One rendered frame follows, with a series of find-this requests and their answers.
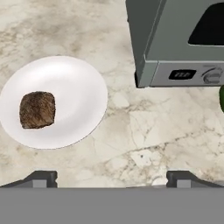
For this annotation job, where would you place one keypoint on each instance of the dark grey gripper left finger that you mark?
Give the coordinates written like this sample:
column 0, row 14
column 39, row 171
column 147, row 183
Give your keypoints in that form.
column 43, row 178

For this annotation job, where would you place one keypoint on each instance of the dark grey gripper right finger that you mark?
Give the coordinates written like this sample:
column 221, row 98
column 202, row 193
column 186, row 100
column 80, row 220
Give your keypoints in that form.
column 180, row 178

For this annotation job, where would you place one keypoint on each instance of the brown bread piece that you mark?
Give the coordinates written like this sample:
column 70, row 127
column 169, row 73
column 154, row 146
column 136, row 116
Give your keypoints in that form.
column 37, row 110

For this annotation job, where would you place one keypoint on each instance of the white round plate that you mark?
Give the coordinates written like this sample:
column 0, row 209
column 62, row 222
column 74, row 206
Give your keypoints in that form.
column 70, row 96

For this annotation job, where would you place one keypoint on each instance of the green avocado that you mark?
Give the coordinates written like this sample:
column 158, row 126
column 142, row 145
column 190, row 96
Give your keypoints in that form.
column 222, row 99

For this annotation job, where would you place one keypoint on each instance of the grey microwave oven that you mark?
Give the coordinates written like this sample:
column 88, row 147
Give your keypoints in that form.
column 175, row 43

